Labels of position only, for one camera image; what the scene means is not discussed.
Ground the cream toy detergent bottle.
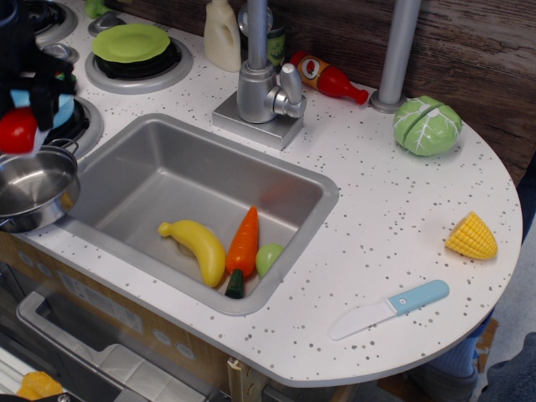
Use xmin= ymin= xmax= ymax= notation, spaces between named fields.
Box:
xmin=204 ymin=0 xmax=241 ymax=73

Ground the back right stove burner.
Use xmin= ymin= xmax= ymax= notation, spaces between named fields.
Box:
xmin=85 ymin=38 xmax=193 ymax=95

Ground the yellow object at bottom left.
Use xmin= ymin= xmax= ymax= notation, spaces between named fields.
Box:
xmin=16 ymin=371 xmax=63 ymax=401

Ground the red and white toy sushi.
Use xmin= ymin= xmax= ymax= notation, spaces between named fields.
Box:
xmin=1 ymin=106 xmax=49 ymax=157

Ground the light green toy lime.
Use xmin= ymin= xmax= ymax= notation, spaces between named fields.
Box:
xmin=255 ymin=243 xmax=284 ymax=277

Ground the green toy cabbage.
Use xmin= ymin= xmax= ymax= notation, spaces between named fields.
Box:
xmin=393 ymin=95 xmax=463 ymax=157

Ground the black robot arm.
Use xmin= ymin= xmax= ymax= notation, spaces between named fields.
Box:
xmin=1 ymin=1 xmax=76 ymax=131

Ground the light blue toy bowl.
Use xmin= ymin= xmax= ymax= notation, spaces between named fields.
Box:
xmin=10 ymin=89 xmax=75 ymax=129

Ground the back left stove burner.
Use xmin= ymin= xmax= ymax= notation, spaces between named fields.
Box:
xmin=23 ymin=1 xmax=78 ymax=48

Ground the silver stove knob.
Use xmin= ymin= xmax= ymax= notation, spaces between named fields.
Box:
xmin=41 ymin=43 xmax=80 ymax=65
xmin=88 ymin=11 xmax=126 ymax=37

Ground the yellow toy banana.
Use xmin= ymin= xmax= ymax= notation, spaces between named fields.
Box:
xmin=157 ymin=219 xmax=226 ymax=287

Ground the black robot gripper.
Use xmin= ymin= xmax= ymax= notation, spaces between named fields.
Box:
xmin=1 ymin=41 xmax=76 ymax=131

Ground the grey oven door handle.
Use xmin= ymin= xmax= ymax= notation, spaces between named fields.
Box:
xmin=15 ymin=291 xmax=219 ymax=402

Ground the light green toy plate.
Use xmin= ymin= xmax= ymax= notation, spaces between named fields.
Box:
xmin=92 ymin=23 xmax=171 ymax=63

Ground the silver stove knob rear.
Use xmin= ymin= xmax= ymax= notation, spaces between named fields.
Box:
xmin=88 ymin=11 xmax=126 ymax=37

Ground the silver toy sink basin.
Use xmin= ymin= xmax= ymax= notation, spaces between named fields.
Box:
xmin=59 ymin=114 xmax=338 ymax=315

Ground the yellow toy corn piece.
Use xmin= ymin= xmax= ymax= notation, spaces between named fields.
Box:
xmin=445 ymin=212 xmax=498 ymax=260

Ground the small stainless steel pan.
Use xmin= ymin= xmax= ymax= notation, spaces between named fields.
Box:
xmin=1 ymin=139 xmax=80 ymax=233

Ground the red toy ketchup bottle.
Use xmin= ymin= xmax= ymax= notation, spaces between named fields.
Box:
xmin=290 ymin=51 xmax=369 ymax=105

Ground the front left stove burner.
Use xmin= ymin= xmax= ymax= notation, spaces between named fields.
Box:
xmin=44 ymin=97 xmax=104 ymax=160

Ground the blue handled white toy knife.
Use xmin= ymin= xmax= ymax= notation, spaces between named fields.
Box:
xmin=327 ymin=280 xmax=450 ymax=341

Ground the green toy can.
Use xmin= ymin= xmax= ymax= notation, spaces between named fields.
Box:
xmin=267 ymin=26 xmax=286 ymax=73

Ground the stove burner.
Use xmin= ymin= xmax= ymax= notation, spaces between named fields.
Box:
xmin=85 ymin=38 xmax=193 ymax=95
xmin=44 ymin=97 xmax=104 ymax=160
xmin=23 ymin=1 xmax=78 ymax=48

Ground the silver toy faucet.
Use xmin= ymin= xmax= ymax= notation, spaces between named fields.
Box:
xmin=212 ymin=1 xmax=307 ymax=150

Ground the grey vertical support pole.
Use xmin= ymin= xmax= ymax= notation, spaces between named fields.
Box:
xmin=369 ymin=0 xmax=421 ymax=114

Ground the green toy vegetable at back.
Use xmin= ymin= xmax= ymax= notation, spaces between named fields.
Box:
xmin=85 ymin=0 xmax=110 ymax=19

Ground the orange toy carrot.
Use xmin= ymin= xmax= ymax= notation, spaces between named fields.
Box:
xmin=225 ymin=206 xmax=259 ymax=299

